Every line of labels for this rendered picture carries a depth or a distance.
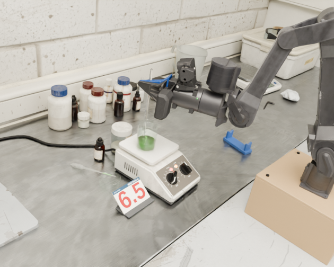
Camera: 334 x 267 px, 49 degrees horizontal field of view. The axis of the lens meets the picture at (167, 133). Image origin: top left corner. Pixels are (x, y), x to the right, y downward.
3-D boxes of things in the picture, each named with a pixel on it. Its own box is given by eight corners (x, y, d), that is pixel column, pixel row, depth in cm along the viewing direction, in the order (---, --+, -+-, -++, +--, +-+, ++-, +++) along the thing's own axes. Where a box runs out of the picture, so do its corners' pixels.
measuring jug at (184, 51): (158, 78, 158) (162, 44, 150) (176, 71, 166) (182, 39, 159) (191, 93, 148) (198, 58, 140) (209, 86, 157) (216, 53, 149)
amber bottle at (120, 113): (122, 118, 124) (123, 96, 119) (112, 116, 124) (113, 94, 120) (124, 114, 127) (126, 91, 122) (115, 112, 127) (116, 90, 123)
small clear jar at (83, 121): (91, 124, 118) (91, 113, 115) (86, 130, 114) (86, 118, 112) (81, 122, 118) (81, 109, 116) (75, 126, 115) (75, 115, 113)
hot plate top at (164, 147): (180, 148, 98) (181, 145, 98) (151, 166, 89) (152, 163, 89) (146, 130, 104) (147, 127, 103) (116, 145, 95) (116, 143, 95)
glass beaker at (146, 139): (132, 151, 93) (134, 124, 89) (138, 141, 98) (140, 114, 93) (155, 157, 92) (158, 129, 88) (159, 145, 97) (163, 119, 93)
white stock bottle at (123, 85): (114, 103, 133) (116, 73, 127) (132, 105, 132) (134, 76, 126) (110, 110, 127) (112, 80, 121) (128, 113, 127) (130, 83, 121)
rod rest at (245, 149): (252, 152, 116) (254, 143, 114) (244, 155, 114) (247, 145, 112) (229, 137, 122) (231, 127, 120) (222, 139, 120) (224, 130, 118)
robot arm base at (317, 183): (332, 187, 86) (343, 166, 83) (326, 199, 81) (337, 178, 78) (304, 174, 89) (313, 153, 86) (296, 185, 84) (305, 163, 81)
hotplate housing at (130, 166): (200, 184, 99) (205, 160, 95) (170, 207, 89) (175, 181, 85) (138, 149, 109) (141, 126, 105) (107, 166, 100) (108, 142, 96)
